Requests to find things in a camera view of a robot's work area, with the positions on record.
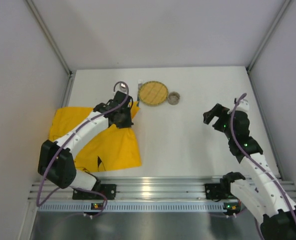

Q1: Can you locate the yellow pikachu placemat cloth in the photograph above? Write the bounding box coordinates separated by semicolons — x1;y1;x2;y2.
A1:
48;107;142;173

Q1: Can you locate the spoon with green handle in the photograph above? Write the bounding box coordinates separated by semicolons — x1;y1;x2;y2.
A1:
119;82;128;93

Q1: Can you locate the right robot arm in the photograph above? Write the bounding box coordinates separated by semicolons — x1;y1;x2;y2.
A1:
203;103;296;240

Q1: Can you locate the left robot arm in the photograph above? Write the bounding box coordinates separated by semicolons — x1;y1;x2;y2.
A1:
37;91;133;191

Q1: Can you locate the round woven bamboo plate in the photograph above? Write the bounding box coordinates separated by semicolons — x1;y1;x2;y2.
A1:
139;81;169;107

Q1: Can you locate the speckled ceramic cup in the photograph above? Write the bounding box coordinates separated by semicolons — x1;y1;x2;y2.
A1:
167;91;181;106

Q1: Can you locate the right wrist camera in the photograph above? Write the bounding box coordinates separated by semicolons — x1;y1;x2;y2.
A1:
235;99;250;112

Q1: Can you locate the fork with green handle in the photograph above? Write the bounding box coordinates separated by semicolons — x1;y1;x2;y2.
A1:
137;79;143;105

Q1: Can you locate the left aluminium frame post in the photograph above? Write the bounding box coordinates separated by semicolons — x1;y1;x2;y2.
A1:
25;0;75;76

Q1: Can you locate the aluminium frame post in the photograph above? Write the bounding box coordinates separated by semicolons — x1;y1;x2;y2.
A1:
246;0;294;74
25;0;75;76

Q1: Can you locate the aluminium mounting rail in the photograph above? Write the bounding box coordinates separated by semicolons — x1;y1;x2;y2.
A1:
27;176;296;201

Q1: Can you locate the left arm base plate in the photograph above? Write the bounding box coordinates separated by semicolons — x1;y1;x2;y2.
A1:
72;184;117;200

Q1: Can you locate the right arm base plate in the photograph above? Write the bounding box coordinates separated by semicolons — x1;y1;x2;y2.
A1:
204;183;236;202

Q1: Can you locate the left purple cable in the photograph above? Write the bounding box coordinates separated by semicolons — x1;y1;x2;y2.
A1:
35;80;131;217

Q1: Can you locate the slotted cable duct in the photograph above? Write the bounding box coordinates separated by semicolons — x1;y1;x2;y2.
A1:
37;201;241;213

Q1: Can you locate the right aluminium frame post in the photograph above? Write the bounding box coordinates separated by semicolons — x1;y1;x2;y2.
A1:
246;0;294;74

